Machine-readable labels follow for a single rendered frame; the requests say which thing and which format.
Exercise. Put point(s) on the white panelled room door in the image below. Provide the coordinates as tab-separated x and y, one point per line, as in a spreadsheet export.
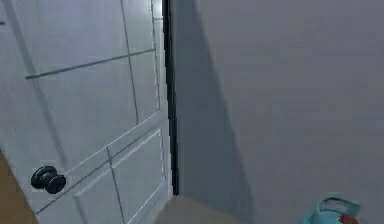
86	100

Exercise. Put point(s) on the black round door knob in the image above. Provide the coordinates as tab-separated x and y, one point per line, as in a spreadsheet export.
49	179

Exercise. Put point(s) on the teal container with red mark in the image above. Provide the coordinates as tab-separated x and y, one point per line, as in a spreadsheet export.
328	211

